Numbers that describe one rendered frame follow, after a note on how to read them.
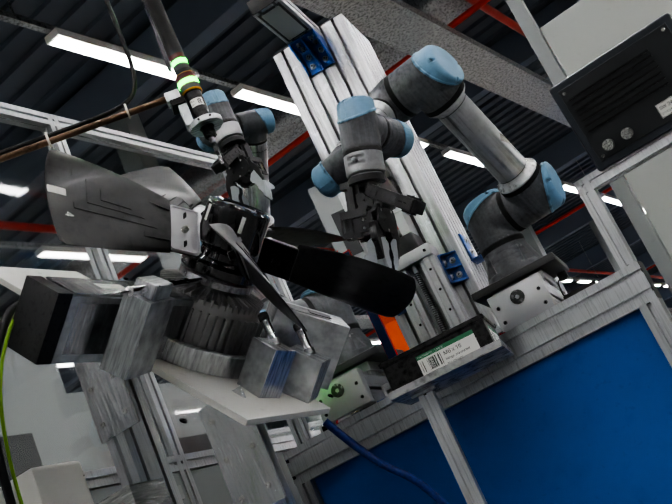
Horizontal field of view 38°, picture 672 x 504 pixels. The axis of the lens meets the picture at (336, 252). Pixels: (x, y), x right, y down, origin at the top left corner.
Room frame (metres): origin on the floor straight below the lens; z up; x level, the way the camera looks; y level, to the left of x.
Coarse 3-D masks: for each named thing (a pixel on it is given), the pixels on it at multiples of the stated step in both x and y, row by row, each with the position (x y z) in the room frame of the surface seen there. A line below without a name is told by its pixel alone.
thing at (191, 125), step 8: (168, 96) 1.74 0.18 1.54; (176, 96) 1.75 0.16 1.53; (168, 104) 1.75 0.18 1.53; (176, 104) 1.74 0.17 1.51; (184, 104) 1.75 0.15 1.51; (176, 112) 1.77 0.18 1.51; (184, 112) 1.75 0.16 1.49; (184, 120) 1.74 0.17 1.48; (192, 120) 1.75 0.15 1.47; (200, 120) 1.73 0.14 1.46; (208, 120) 1.74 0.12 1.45; (216, 120) 1.75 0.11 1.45; (192, 128) 1.74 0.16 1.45; (216, 128) 1.79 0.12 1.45; (200, 136) 1.79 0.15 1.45
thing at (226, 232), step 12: (216, 228) 1.35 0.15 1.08; (228, 228) 1.44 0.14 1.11; (228, 240) 1.35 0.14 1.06; (240, 240) 1.51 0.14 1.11; (240, 252) 1.36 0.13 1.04; (252, 264) 1.37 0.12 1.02; (252, 276) 1.57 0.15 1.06; (264, 288) 1.52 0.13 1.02; (276, 300) 1.48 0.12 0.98; (288, 312) 1.46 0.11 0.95; (300, 324) 1.45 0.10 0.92
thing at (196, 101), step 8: (184, 96) 1.76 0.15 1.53; (192, 96) 1.75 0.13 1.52; (200, 96) 1.75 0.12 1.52; (192, 104) 1.75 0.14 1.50; (200, 104) 1.75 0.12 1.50; (192, 112) 1.76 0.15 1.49; (200, 112) 1.75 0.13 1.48; (208, 112) 1.76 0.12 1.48; (200, 128) 1.76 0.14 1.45; (208, 128) 1.75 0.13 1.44; (208, 136) 1.76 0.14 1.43
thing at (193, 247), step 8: (176, 208) 1.60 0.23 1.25; (184, 208) 1.61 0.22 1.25; (176, 216) 1.60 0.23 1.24; (192, 216) 1.63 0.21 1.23; (176, 224) 1.60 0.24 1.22; (184, 224) 1.61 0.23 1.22; (192, 224) 1.62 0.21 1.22; (176, 232) 1.60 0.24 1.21; (192, 232) 1.62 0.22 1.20; (176, 240) 1.59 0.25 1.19; (184, 240) 1.61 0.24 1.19; (192, 240) 1.62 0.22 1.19; (176, 248) 1.59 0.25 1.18; (184, 248) 1.60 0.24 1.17; (192, 248) 1.62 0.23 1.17; (200, 248) 1.63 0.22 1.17
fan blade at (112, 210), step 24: (48, 168) 1.45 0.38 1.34; (72, 168) 1.48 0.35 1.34; (96, 168) 1.52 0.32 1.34; (48, 192) 1.42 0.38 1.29; (72, 192) 1.45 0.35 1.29; (96, 192) 1.49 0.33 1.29; (120, 192) 1.52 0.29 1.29; (144, 192) 1.56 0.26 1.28; (96, 216) 1.47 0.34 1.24; (120, 216) 1.51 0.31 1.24; (144, 216) 1.54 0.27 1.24; (168, 216) 1.58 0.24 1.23; (72, 240) 1.42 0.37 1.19; (96, 240) 1.46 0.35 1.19; (120, 240) 1.50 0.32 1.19; (144, 240) 1.54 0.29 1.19; (168, 240) 1.57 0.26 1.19
